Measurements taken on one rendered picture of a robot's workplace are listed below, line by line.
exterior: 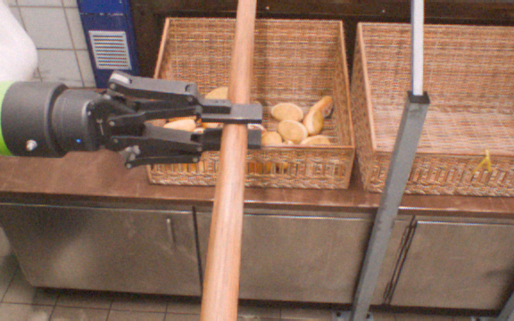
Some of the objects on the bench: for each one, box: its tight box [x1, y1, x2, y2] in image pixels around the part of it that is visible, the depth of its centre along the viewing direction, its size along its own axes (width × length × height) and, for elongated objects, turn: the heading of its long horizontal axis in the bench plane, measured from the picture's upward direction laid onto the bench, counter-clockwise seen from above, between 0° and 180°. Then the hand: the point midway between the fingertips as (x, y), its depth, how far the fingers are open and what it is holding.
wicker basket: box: [143, 17, 357, 189], centre depth 144 cm, size 49×56×28 cm
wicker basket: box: [350, 21, 514, 198], centre depth 141 cm, size 49×56×28 cm
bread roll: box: [163, 119, 195, 131], centre depth 148 cm, size 6×10×7 cm
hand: (233, 126), depth 59 cm, fingers closed on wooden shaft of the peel, 3 cm apart
